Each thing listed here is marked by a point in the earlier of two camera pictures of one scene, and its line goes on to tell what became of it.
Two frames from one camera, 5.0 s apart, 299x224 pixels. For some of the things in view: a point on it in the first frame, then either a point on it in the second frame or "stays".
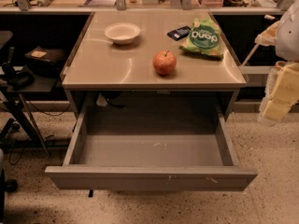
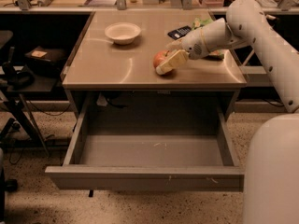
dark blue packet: (178, 33) stays
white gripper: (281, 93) -> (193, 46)
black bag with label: (47, 61) stays
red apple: (164, 63) stays
